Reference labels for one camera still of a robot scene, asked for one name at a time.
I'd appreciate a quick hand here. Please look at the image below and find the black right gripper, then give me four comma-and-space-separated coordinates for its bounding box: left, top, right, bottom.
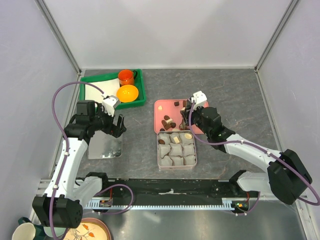
179, 102, 211, 137

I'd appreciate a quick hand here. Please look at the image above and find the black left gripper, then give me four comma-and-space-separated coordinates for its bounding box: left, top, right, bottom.
90, 103, 126, 138

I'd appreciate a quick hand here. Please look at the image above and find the pink tray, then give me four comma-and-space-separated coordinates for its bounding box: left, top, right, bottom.
153, 99, 210, 135

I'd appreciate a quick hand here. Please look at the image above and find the white rectangular chocolate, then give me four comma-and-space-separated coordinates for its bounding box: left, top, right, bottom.
173, 136, 180, 144

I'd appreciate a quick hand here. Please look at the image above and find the pink chocolate tin box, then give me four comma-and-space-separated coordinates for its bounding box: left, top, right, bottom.
156, 130, 198, 171

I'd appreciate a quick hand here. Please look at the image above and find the brown oval chocolate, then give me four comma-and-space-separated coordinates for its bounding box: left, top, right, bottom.
158, 139, 165, 145

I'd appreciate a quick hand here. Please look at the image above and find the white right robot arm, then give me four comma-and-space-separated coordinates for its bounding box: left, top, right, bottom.
180, 106, 319, 205

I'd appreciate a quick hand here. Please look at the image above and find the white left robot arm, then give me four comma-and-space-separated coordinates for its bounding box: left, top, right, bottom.
32, 95, 126, 229

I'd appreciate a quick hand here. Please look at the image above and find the white swirl chocolate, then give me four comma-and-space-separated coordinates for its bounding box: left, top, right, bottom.
184, 133, 193, 140

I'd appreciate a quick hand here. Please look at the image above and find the silver tin lid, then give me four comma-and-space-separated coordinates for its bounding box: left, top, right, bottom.
87, 131, 123, 160

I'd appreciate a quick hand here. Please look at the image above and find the yellow bowl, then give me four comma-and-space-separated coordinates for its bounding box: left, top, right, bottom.
116, 84, 139, 103

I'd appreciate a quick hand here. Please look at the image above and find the green plastic bin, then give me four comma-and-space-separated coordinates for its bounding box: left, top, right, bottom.
80, 69, 147, 110

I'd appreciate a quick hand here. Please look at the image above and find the orange mug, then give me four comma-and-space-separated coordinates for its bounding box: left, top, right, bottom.
117, 69, 138, 86

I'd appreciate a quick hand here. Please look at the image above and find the pink painted plate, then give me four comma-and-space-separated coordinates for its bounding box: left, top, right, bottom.
64, 217, 112, 240

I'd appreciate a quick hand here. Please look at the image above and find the light green bowl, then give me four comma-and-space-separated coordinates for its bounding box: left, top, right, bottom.
43, 226, 67, 238

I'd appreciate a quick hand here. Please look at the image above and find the cream and green mug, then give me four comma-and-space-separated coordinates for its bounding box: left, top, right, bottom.
11, 217, 47, 240

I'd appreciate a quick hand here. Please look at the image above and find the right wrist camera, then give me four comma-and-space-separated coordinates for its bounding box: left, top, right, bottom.
189, 90, 207, 109

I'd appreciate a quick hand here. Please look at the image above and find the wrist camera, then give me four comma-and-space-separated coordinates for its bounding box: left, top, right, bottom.
189, 90, 207, 109
101, 95, 121, 117

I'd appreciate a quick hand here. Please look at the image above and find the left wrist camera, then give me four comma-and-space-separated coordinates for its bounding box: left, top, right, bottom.
101, 95, 121, 117

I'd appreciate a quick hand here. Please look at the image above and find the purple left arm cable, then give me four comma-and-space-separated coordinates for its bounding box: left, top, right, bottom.
49, 81, 107, 240

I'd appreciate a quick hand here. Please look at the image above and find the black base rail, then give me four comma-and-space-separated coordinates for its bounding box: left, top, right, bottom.
85, 178, 258, 211

